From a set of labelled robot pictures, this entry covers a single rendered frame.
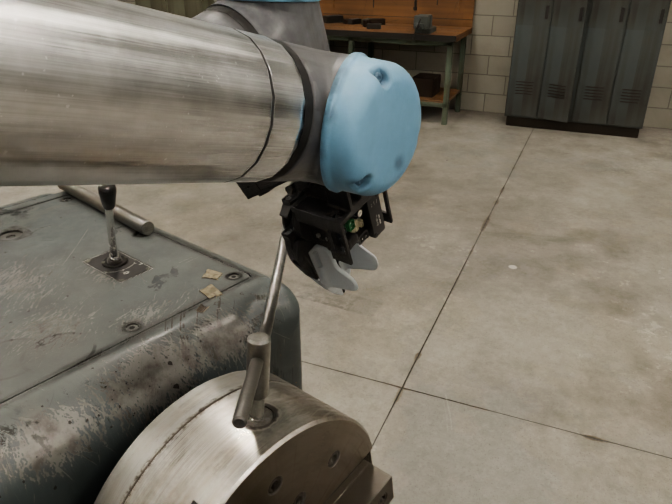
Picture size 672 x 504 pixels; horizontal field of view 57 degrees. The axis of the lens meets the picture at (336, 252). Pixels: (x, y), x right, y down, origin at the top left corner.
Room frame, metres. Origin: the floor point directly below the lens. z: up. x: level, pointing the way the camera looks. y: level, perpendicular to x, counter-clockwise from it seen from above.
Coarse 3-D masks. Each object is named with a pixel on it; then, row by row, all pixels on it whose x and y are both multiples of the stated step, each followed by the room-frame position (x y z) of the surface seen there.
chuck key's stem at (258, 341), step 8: (248, 336) 0.47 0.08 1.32; (256, 336) 0.47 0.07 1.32; (264, 336) 0.47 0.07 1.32; (248, 344) 0.46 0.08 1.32; (256, 344) 0.46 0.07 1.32; (264, 344) 0.46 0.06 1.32; (248, 352) 0.46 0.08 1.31; (256, 352) 0.46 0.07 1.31; (264, 352) 0.46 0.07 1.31; (248, 360) 0.46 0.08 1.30; (264, 360) 0.46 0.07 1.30; (264, 368) 0.46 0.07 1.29; (264, 376) 0.46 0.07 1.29; (264, 384) 0.46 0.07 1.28; (256, 392) 0.45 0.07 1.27; (264, 392) 0.45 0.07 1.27; (256, 400) 0.45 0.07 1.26; (264, 400) 0.46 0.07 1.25; (256, 408) 0.45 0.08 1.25; (256, 416) 0.45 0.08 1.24
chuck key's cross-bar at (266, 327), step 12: (276, 264) 0.62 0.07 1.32; (276, 276) 0.59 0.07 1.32; (276, 288) 0.57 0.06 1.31; (276, 300) 0.56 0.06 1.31; (264, 312) 0.54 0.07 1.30; (264, 324) 0.52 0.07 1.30; (252, 360) 0.45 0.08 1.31; (252, 372) 0.43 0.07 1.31; (252, 384) 0.41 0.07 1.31; (240, 396) 0.40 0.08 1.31; (252, 396) 0.40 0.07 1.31; (240, 408) 0.38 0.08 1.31; (240, 420) 0.37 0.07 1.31
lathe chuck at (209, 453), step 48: (288, 384) 0.55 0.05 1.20; (192, 432) 0.44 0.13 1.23; (240, 432) 0.44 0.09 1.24; (288, 432) 0.44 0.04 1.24; (336, 432) 0.48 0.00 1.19; (144, 480) 0.40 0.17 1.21; (192, 480) 0.39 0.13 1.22; (240, 480) 0.38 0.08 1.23; (288, 480) 0.43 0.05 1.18; (336, 480) 0.48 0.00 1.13
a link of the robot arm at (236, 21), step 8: (208, 8) 0.47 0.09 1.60; (216, 8) 0.47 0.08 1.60; (224, 8) 0.47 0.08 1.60; (200, 16) 0.46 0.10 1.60; (208, 16) 0.46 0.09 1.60; (216, 16) 0.45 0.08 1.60; (224, 16) 0.46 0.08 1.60; (232, 16) 0.46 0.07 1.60; (240, 16) 0.46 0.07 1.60; (224, 24) 0.45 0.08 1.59; (232, 24) 0.45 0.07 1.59; (240, 24) 0.45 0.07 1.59; (248, 24) 0.46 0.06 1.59; (256, 32) 0.45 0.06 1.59
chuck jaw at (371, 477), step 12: (360, 468) 0.51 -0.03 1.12; (372, 468) 0.51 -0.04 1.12; (348, 480) 0.49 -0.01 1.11; (360, 480) 0.49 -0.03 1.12; (372, 480) 0.49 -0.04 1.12; (384, 480) 0.49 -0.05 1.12; (336, 492) 0.48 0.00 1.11; (348, 492) 0.48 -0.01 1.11; (360, 492) 0.48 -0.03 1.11; (372, 492) 0.47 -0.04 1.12; (384, 492) 0.48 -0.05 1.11
